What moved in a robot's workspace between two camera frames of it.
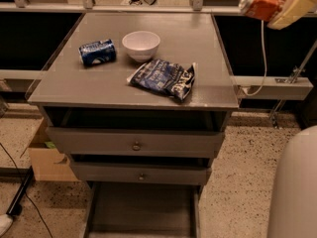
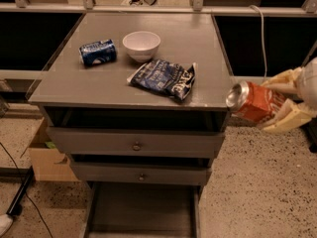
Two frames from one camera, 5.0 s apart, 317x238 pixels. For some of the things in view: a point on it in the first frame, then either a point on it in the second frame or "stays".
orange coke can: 261,1 -> 253,101
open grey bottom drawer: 143,209 stays
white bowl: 142,45 stays
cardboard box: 48,163 stays
